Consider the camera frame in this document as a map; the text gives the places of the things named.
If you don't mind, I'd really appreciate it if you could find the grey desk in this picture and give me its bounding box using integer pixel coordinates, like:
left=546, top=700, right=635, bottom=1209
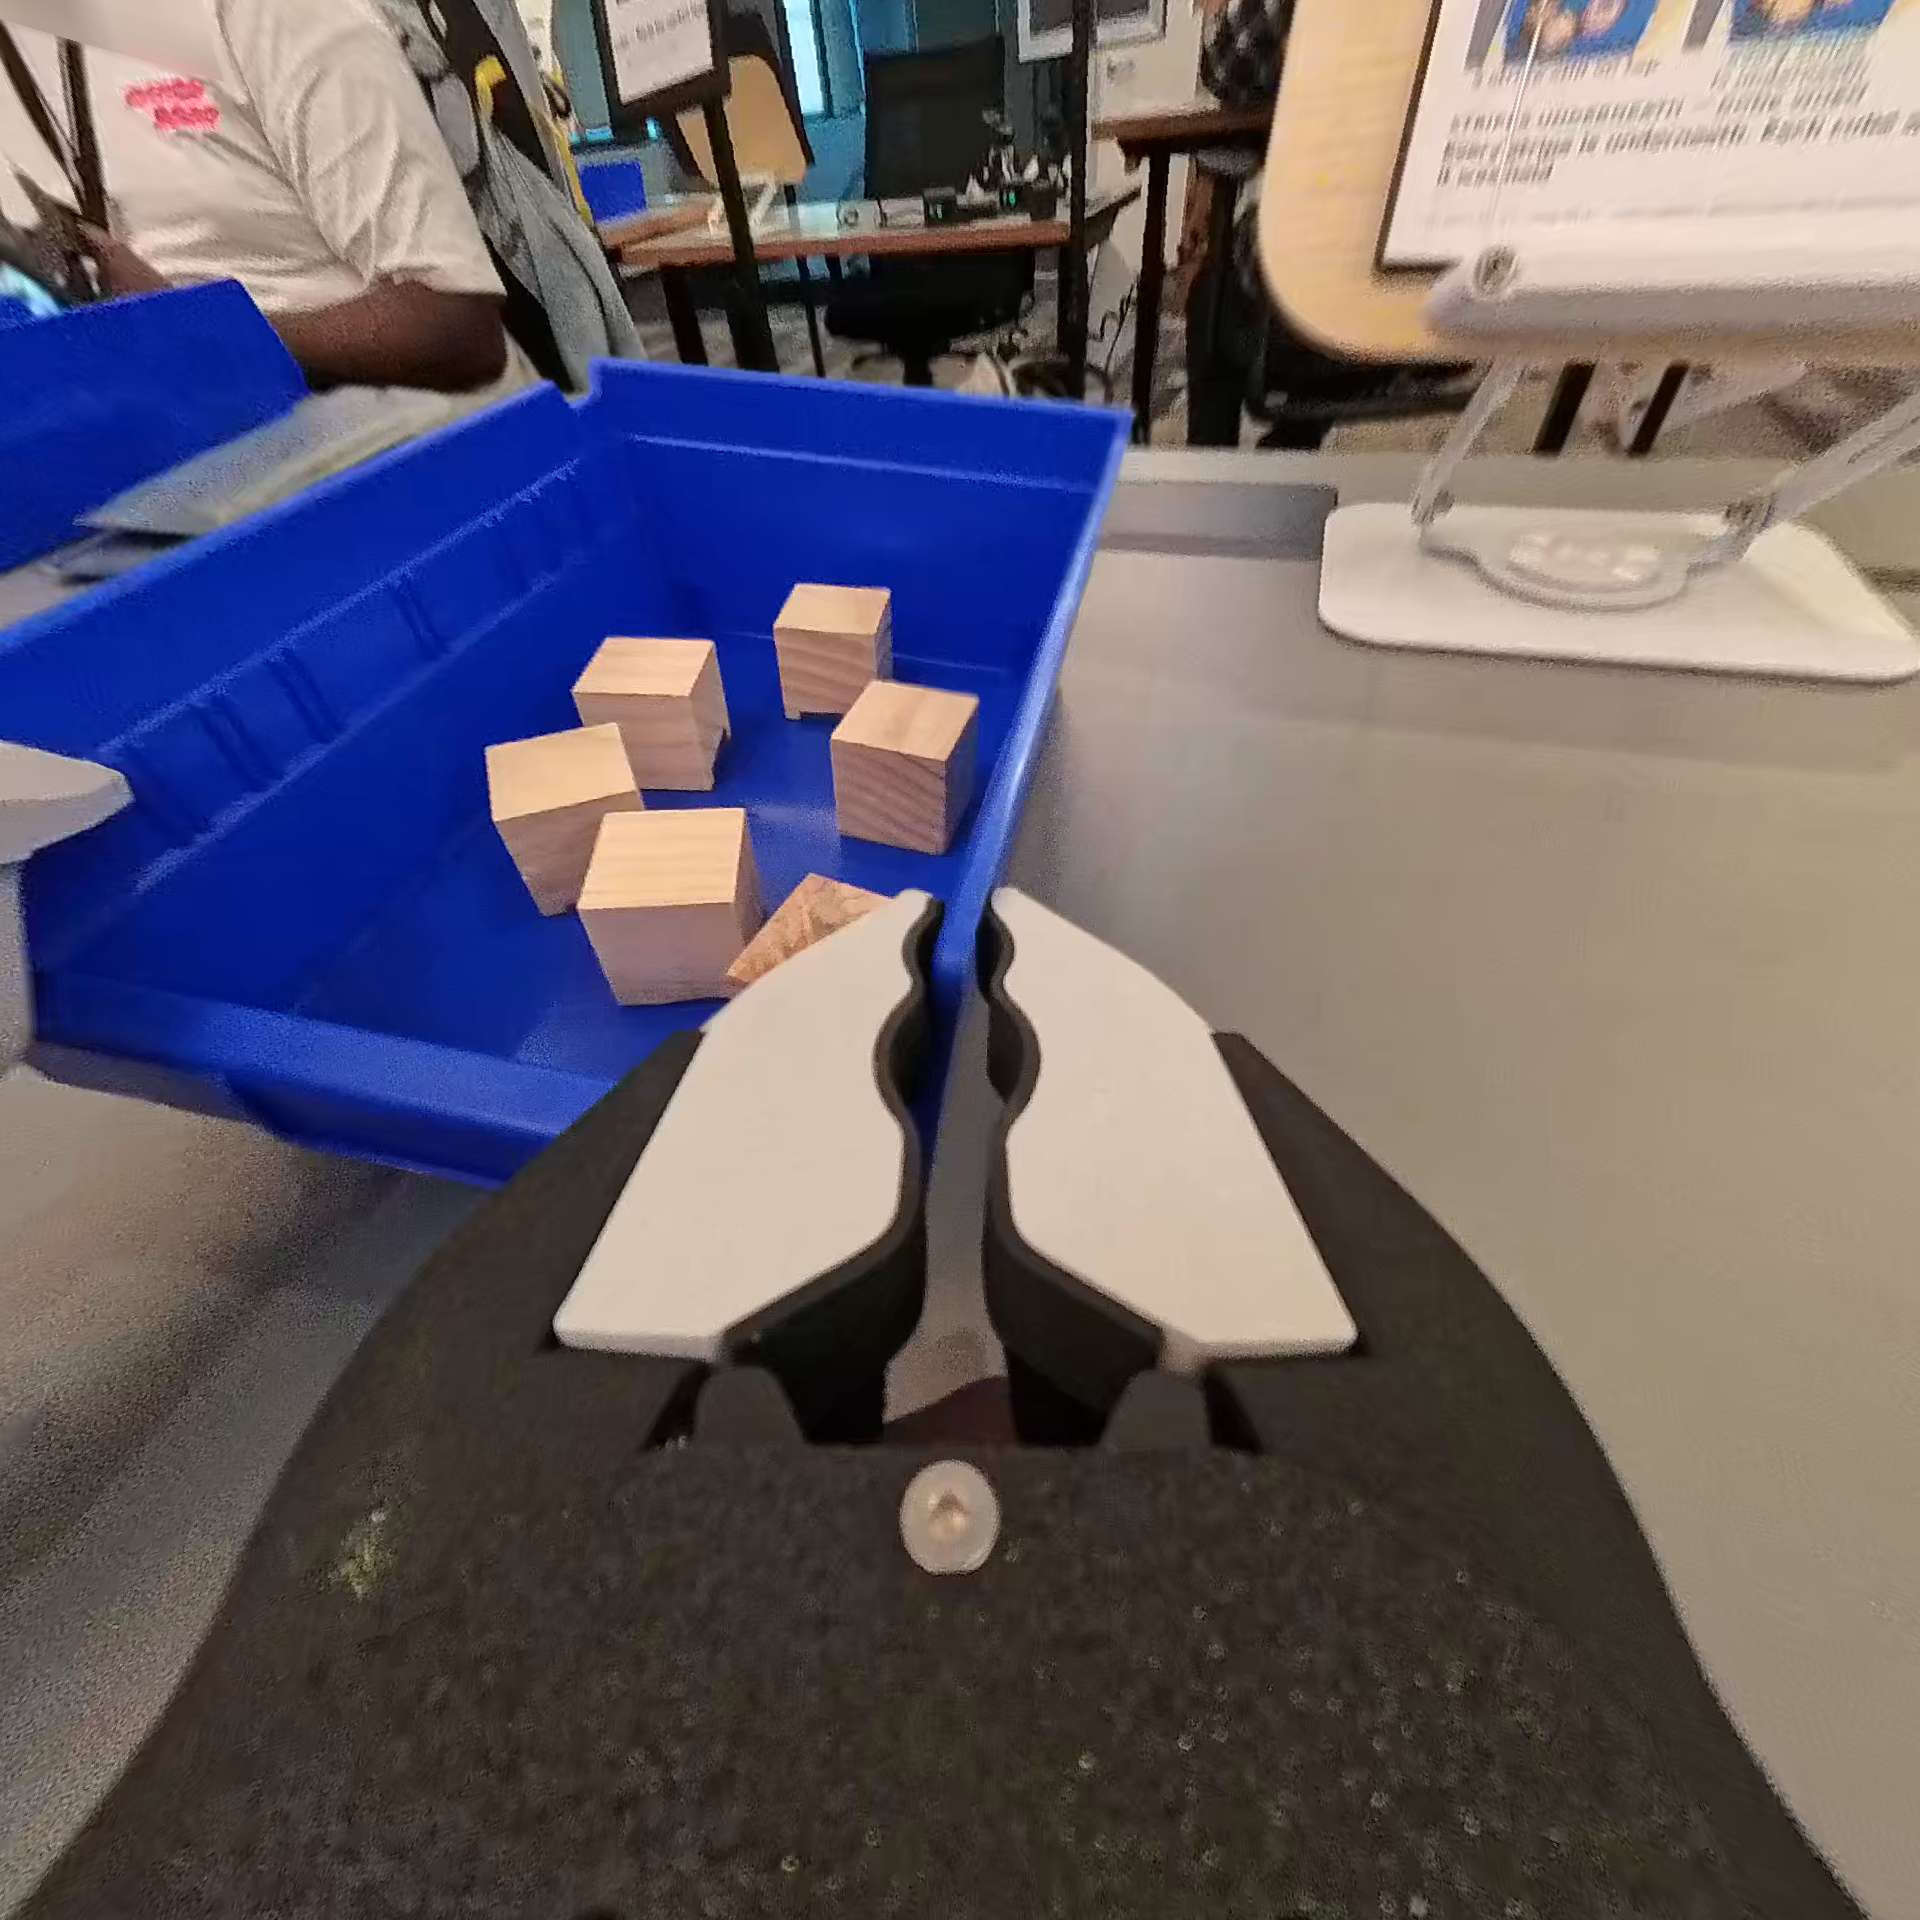
left=0, top=451, right=1920, bottom=1920

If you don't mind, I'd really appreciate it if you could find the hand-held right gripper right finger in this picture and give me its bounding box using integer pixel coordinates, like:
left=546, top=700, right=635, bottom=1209
left=978, top=884, right=1359, bottom=1449

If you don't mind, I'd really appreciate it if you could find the black framed sheet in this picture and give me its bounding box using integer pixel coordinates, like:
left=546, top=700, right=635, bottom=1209
left=592, top=0, right=731, bottom=109

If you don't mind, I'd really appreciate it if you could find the cluster of wooden cubes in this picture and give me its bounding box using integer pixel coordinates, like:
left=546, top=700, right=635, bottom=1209
left=484, top=584, right=980, bottom=1009

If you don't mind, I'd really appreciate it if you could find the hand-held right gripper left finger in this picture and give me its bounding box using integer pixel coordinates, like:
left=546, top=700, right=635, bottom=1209
left=551, top=890, right=944, bottom=1449

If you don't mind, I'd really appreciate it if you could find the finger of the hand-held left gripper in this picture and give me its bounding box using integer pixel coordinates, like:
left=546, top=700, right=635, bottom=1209
left=0, top=743, right=138, bottom=866

